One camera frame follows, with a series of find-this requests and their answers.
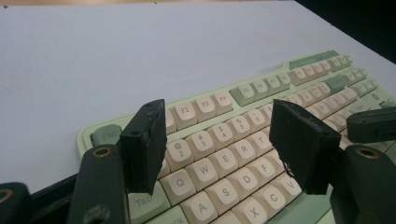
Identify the green and cream keyboard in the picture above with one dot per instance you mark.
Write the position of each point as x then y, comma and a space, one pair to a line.
224, 158

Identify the white table cover sheet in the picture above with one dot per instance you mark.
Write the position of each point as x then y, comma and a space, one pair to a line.
93, 62

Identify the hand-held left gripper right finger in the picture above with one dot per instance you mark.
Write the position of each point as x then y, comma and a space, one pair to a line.
305, 146

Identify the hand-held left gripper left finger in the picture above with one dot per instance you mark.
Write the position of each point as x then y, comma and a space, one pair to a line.
144, 149

